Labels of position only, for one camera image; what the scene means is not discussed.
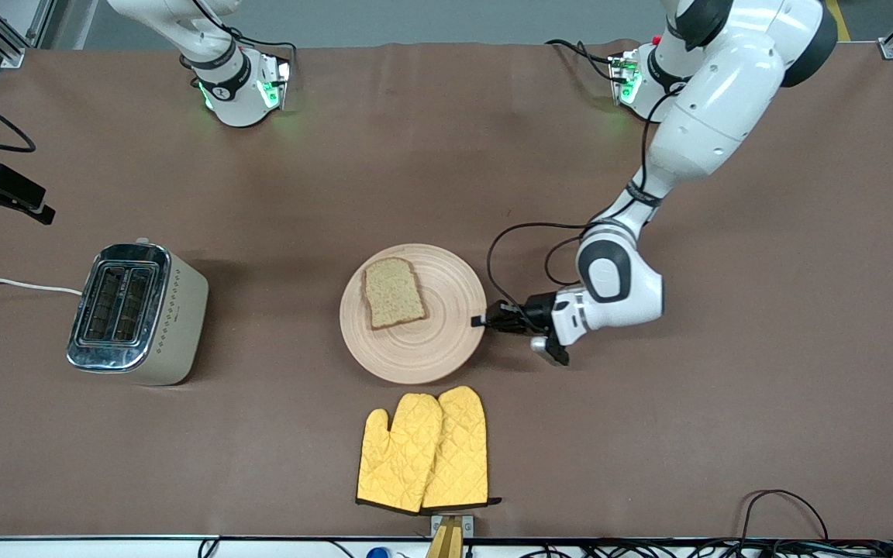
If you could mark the blue round object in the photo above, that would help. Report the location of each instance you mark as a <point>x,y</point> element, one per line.
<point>378,552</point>

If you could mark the grey metal clamp bracket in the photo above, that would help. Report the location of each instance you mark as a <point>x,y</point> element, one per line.
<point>468,525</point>

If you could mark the brown bread toast slice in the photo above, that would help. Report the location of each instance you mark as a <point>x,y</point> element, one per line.
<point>392,294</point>

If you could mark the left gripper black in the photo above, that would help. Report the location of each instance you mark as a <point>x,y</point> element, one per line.
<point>537,312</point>

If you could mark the yellow quilted oven mitt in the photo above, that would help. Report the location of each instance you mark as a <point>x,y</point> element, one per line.
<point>462,449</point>
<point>400,457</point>

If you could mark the brown table cover mat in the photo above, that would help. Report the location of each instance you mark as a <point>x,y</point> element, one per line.
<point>725,426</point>

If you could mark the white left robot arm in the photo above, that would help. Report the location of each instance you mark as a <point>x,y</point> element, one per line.
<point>718,101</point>

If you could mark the round light wooden plate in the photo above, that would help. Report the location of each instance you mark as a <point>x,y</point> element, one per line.
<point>431,349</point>

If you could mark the chrome two-slot toaster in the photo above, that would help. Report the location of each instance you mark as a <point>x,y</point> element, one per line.
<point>175,325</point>

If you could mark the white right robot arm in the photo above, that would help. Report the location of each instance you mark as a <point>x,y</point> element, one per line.
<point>241,108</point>

